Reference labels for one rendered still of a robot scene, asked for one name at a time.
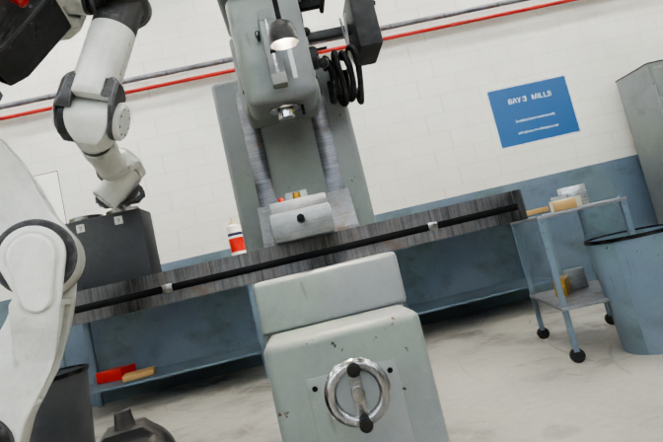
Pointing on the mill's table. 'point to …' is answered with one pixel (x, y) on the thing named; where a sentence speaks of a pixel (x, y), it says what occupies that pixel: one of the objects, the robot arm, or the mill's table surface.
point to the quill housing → (302, 65)
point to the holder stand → (116, 246)
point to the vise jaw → (298, 203)
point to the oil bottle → (236, 238)
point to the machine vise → (284, 229)
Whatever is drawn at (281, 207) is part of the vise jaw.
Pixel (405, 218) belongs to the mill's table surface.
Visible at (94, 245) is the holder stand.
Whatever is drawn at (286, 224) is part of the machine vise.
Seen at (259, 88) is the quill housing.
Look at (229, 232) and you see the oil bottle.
